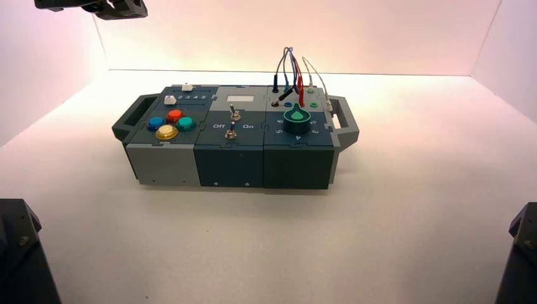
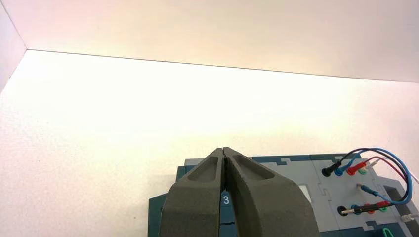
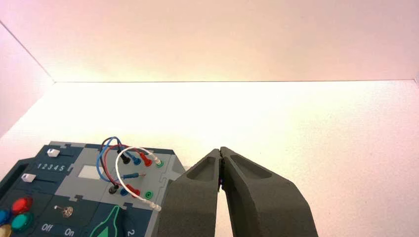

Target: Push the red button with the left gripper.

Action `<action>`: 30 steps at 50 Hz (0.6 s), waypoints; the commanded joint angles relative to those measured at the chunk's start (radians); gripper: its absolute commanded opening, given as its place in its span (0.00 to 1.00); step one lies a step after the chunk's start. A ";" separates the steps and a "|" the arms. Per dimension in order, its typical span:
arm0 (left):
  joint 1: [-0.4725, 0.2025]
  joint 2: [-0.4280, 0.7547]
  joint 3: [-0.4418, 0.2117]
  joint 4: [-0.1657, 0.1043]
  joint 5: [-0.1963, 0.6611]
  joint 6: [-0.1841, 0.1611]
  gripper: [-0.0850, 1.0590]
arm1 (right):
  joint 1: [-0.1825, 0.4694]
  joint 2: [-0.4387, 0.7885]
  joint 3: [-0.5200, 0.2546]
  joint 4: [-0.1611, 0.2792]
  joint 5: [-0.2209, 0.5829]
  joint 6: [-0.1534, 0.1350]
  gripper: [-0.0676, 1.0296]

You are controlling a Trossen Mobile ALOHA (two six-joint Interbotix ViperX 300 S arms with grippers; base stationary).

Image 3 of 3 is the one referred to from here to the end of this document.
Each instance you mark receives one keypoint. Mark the blue grey control box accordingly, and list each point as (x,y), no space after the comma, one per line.
(82,189)

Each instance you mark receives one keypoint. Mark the yellow round push button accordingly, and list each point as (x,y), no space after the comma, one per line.
(4,231)

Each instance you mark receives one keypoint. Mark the blue round push button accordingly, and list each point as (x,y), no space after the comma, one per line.
(3,217)

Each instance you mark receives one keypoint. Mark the green banana socket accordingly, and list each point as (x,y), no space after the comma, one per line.
(149,195)
(160,164)

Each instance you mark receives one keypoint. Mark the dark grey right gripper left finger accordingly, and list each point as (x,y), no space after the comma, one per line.
(191,202)

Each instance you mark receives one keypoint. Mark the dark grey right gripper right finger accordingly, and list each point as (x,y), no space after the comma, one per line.
(262,209)

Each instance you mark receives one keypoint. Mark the white slider knob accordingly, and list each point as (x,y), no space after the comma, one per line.
(53,153)
(28,178)

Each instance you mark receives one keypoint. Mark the white display window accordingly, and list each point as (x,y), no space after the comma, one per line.
(89,172)

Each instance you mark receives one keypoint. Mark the metal toggle switch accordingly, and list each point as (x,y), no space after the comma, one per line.
(67,212)

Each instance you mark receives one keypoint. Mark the green round push button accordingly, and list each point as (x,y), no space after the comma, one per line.
(22,222)

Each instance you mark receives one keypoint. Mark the green black rotary knob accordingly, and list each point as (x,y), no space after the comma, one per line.
(109,225)

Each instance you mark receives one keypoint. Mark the red round push button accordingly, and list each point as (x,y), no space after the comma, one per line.
(22,205)

